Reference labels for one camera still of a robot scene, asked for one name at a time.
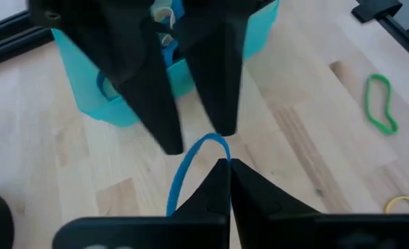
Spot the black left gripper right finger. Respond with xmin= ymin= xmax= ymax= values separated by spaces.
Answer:
xmin=230 ymin=158 xmax=325 ymax=219

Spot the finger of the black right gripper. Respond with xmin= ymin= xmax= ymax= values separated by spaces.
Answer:
xmin=180 ymin=12 xmax=252 ymax=137
xmin=95 ymin=12 xmax=185 ymax=156

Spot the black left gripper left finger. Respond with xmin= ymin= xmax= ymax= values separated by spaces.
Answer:
xmin=171 ymin=158 xmax=231 ymax=218

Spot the small blue rubber band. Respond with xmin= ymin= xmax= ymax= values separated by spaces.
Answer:
xmin=165 ymin=133 xmax=232 ymax=217

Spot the thin tan rubber band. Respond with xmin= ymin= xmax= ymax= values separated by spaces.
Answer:
xmin=152 ymin=6 xmax=178 ymax=46

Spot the green rubber band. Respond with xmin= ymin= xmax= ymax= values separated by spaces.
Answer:
xmin=364 ymin=73 xmax=399 ymax=136

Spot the yellow rubber band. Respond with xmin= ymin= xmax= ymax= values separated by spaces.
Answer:
xmin=383 ymin=196 xmax=409 ymax=214

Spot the teal plastic bin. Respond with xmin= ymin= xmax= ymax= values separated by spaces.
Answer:
xmin=50 ymin=0 xmax=280 ymax=128

